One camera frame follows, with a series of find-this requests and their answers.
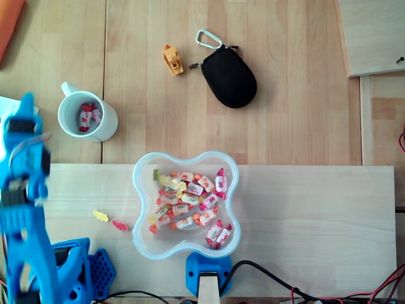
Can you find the red white candy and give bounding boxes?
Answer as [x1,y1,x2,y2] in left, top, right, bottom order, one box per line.
[78,103,93,132]

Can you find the white cardboard box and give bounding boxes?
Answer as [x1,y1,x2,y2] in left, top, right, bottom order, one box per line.
[0,96,41,162]

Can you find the pink white wrapped candy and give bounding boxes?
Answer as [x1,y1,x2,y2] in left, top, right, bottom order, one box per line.
[215,223,232,250]
[214,167,229,200]
[199,193,220,210]
[89,101,104,125]
[205,220,223,246]

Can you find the white ceramic mug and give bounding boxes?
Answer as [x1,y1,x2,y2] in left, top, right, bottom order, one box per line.
[57,81,119,143]

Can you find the orange flat object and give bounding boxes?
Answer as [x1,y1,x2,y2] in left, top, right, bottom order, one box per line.
[0,0,26,64]

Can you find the red gummy bear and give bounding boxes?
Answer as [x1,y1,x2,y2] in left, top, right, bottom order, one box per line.
[111,219,130,232]

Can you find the orange 3D printed boat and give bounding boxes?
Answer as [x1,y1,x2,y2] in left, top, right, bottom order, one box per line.
[162,43,184,77]

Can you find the yellow white wrapped candy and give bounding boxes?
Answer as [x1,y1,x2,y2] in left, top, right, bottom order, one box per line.
[164,176,182,190]

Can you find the silver carabiner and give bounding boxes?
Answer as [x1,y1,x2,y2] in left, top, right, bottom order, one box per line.
[195,28,224,51]

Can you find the black zippered pouch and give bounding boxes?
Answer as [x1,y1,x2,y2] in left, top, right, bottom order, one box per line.
[189,44,258,110]

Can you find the clear plastic Haribo candy bowl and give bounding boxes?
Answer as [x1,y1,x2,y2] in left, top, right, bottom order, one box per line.
[132,150,241,260]

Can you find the orange pink wrapped candy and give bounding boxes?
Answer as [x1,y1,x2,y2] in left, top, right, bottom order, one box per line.
[198,209,220,226]

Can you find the light wooden base board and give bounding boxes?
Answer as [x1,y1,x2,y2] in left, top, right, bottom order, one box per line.
[42,163,398,299]

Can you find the light wooden panel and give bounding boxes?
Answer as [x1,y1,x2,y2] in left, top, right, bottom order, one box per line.
[334,0,405,79]

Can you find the blue printed post mount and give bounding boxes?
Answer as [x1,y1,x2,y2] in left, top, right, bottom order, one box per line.
[185,253,233,298]

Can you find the wooden post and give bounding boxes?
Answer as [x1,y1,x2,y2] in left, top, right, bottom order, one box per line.
[197,272,221,304]

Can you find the thick black cable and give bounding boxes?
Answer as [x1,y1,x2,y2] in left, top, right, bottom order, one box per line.
[220,260,317,304]

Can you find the red cable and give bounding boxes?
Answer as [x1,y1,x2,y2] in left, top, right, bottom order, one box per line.
[289,269,405,304]

